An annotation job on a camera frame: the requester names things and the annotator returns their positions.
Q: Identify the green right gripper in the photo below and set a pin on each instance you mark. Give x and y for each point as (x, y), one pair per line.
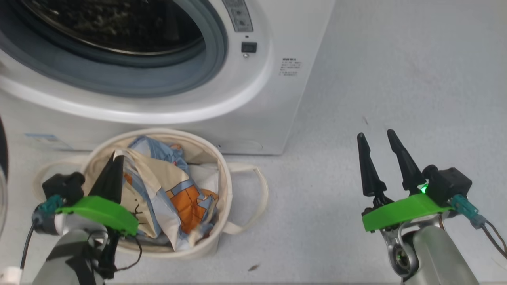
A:
(404, 209)

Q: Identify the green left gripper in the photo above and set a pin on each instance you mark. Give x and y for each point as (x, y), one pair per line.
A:
(99, 209)

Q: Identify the blue orange patterned clothes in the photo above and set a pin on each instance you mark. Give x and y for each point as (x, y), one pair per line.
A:
(178, 186)

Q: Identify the black round glass washer door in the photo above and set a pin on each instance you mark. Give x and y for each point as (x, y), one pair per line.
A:
(2, 150)

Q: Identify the cream canvas laundry basket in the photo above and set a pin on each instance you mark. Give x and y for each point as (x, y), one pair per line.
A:
(200, 247)

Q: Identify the white front-load washing machine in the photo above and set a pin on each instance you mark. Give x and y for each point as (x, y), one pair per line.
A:
(257, 99)

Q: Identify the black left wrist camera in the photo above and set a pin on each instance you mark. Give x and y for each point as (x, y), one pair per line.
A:
(63, 186)

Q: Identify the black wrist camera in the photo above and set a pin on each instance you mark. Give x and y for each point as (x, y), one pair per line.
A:
(63, 186)
(447, 184)

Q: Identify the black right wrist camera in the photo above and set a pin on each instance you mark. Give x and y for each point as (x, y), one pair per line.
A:
(447, 184)

